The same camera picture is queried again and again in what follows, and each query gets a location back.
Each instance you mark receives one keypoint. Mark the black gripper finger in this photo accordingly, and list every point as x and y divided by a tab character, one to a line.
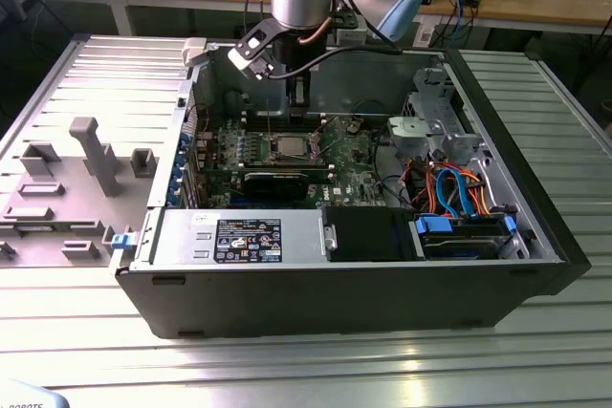
299	114

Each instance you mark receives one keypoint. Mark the silver CPU plate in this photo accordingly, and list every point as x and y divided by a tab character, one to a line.
294	146

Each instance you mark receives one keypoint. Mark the black RAM slot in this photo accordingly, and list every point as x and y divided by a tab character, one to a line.
315	167
260	116
260	126

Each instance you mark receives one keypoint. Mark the CPU socket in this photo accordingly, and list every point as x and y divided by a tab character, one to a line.
274	154

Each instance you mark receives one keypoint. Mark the round coin cell battery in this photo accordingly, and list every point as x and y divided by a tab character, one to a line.
353	127

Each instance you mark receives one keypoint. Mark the black graphics card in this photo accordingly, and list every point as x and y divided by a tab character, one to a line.
275	186

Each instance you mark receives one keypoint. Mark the green motherboard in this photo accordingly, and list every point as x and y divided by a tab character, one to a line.
349	174

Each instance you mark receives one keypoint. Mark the silver drive cage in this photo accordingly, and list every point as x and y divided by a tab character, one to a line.
432	126

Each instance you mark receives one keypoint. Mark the black power supply label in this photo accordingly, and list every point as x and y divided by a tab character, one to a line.
248	241

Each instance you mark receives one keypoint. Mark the silver power supply unit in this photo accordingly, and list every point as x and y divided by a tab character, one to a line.
181	236

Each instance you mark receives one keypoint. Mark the black open PC case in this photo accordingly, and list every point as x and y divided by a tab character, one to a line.
287	303

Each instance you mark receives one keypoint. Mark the hard disk in blue carrier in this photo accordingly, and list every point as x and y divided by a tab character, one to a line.
459	241

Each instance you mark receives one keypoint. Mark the grey parts rack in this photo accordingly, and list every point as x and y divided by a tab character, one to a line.
100	164

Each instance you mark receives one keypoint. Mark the blue plastic clip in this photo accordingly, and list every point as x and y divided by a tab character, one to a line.
122	241

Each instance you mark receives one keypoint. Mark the pale blue teach pendant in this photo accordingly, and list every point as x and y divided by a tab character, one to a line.
28	396

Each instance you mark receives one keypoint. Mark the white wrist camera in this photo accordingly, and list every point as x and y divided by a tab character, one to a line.
251	52

